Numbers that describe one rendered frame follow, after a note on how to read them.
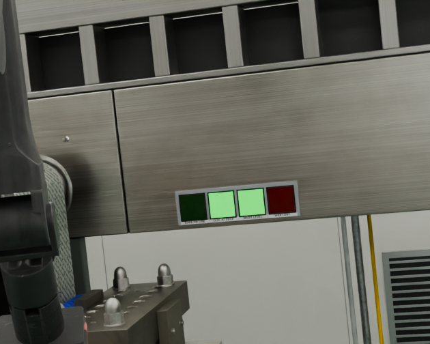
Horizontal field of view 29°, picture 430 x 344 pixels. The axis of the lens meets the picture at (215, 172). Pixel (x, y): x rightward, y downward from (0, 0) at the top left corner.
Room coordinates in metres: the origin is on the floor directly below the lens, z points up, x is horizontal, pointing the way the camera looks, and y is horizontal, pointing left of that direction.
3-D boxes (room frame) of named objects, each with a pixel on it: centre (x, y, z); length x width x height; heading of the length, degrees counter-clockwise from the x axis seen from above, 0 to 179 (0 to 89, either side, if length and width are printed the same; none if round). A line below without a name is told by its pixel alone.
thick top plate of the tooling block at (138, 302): (1.56, 0.20, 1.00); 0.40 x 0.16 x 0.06; 167
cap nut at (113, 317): (1.40, 0.19, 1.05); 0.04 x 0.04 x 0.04
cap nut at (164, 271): (1.71, 0.12, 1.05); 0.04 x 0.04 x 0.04
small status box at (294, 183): (1.67, -0.04, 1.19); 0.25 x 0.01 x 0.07; 77
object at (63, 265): (1.55, 0.33, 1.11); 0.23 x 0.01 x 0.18; 167
